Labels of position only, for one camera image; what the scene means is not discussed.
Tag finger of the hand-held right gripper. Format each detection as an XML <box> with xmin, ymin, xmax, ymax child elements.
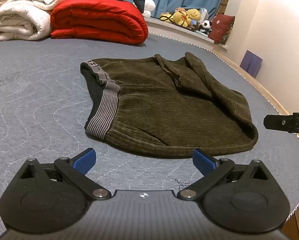
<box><xmin>263</xmin><ymin>112</ymin><xmax>299</xmax><ymax>133</ymax></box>

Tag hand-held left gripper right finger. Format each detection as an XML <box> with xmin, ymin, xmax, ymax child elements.
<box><xmin>177</xmin><ymin>149</ymin><xmax>276</xmax><ymax>200</ymax></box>

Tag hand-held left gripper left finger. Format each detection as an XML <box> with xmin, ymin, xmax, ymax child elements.
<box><xmin>17</xmin><ymin>148</ymin><xmax>112</xmax><ymax>200</ymax></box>

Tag olive corduroy pants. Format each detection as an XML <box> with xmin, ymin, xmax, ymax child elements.
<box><xmin>80</xmin><ymin>52</ymin><xmax>259</xmax><ymax>158</ymax></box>

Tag grey quilted mattress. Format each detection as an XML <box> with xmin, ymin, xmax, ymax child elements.
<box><xmin>0</xmin><ymin>33</ymin><xmax>299</xmax><ymax>240</ymax></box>

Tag dark red cushion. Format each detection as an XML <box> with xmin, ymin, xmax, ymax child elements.
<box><xmin>208</xmin><ymin>14</ymin><xmax>236</xmax><ymax>45</ymax></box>

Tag panda plush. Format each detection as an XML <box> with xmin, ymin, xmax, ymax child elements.
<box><xmin>200</xmin><ymin>20</ymin><xmax>213</xmax><ymax>32</ymax></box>

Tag white window sill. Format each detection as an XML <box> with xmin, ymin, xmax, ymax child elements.
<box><xmin>144</xmin><ymin>17</ymin><xmax>228</xmax><ymax>48</ymax></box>

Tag red folded quilt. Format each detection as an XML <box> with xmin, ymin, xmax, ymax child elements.
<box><xmin>50</xmin><ymin>0</ymin><xmax>149</xmax><ymax>46</ymax></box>

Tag large yellow plush toy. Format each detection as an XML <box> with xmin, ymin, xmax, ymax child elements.
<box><xmin>186</xmin><ymin>8</ymin><xmax>200</xmax><ymax>22</ymax></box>

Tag small yellow plush toy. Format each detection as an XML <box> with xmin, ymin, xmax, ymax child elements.
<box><xmin>173</xmin><ymin>11</ymin><xmax>190</xmax><ymax>27</ymax></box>

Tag white folded blanket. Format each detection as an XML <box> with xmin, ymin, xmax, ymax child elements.
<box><xmin>0</xmin><ymin>0</ymin><xmax>66</xmax><ymax>42</ymax></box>

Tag white seal plush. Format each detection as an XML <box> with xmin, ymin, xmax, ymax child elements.
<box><xmin>142</xmin><ymin>0</ymin><xmax>156</xmax><ymax>18</ymax></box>

